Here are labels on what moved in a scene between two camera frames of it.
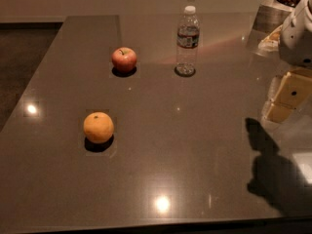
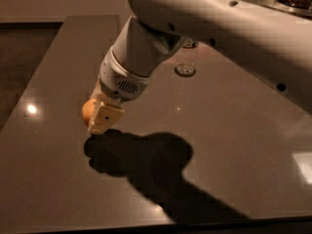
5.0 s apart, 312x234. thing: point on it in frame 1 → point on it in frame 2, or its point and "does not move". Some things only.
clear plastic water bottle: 187,43 does not move
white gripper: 297,43 → 121,80
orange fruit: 98,128 → 88,109
